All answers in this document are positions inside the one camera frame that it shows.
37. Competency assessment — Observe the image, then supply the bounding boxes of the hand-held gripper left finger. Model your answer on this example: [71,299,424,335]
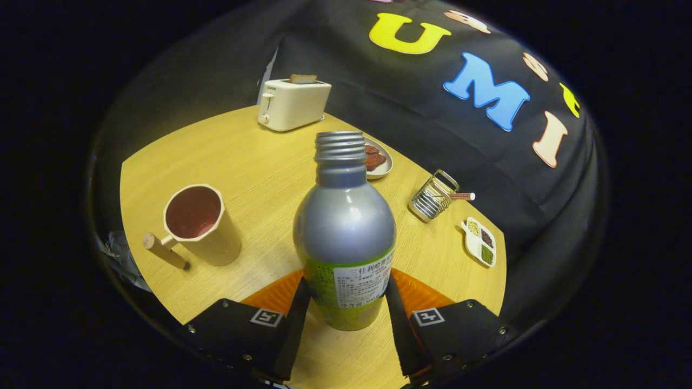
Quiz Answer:
[181,270,312,383]

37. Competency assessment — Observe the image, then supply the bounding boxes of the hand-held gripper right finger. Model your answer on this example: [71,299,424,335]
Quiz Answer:
[385,269,521,385]

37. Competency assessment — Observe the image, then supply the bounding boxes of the silver bottle with green label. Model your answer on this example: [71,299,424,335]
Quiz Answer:
[293,131,396,331]

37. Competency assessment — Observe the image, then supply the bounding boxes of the beige cup with wooden handle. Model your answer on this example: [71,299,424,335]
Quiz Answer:
[142,184,242,270]

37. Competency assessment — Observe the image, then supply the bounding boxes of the white divided dish with beans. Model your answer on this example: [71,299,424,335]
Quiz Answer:
[461,217,496,268]

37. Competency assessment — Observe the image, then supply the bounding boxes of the white oval plate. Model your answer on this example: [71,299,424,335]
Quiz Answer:
[363,136,394,180]

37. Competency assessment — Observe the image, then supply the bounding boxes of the wooden table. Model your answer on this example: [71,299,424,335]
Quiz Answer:
[120,105,507,389]

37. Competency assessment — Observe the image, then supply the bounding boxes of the red-brown meat slices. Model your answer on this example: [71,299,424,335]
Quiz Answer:
[364,145,387,172]

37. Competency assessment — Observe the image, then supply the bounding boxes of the pale crumpled plastic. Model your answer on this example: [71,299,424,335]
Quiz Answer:
[96,230,152,292]

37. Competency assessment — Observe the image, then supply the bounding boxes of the cream toaster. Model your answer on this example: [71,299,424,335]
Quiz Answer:
[257,79,332,132]

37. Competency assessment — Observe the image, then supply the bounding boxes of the black backdrop cloth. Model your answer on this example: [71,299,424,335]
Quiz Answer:
[92,0,609,325]

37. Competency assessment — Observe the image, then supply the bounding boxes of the metal wire basket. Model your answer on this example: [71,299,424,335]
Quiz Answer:
[408,169,460,223]

